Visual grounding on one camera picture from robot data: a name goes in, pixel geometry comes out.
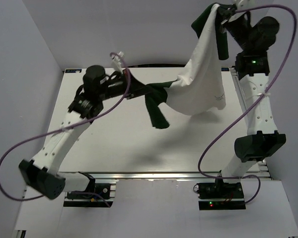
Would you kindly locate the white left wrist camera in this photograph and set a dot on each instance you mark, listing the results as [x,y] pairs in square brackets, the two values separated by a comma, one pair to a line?
[117,63]

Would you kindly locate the blue table corner label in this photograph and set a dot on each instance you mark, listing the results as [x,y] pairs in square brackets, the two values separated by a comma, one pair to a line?
[73,70]

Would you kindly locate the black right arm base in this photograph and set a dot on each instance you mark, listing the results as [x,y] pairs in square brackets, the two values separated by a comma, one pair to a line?
[214,196]

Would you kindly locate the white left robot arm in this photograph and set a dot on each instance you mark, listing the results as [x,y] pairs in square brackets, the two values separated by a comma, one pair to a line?
[41,172]

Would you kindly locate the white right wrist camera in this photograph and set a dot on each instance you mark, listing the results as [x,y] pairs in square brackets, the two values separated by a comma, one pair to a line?
[244,4]

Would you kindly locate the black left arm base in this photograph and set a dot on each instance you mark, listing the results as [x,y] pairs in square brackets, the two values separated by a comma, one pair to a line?
[94,193]

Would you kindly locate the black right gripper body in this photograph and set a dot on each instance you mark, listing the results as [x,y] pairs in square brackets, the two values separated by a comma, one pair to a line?
[237,29]

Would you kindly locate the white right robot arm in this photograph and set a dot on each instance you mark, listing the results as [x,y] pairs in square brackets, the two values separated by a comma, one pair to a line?
[252,70]

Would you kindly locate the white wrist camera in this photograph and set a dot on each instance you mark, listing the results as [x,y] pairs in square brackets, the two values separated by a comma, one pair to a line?
[117,63]
[244,4]

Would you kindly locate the white green-sleeved t-shirt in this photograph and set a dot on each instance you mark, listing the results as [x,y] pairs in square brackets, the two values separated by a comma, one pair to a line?
[198,87]

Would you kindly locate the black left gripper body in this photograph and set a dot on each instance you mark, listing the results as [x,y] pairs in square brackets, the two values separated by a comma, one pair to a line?
[112,89]

